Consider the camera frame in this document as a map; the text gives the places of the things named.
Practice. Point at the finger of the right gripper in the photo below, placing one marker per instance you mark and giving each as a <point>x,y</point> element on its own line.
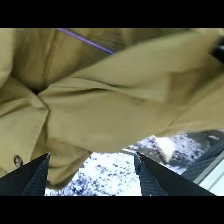
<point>219,51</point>

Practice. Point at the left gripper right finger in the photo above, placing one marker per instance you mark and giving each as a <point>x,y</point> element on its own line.
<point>159,181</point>

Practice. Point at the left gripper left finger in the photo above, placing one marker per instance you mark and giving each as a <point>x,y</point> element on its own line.
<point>31,178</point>

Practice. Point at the olive long-sleeved shirt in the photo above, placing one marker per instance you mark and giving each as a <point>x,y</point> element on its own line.
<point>110,96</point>

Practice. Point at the purple clothes hanger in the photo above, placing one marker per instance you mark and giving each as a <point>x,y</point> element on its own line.
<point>87,41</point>

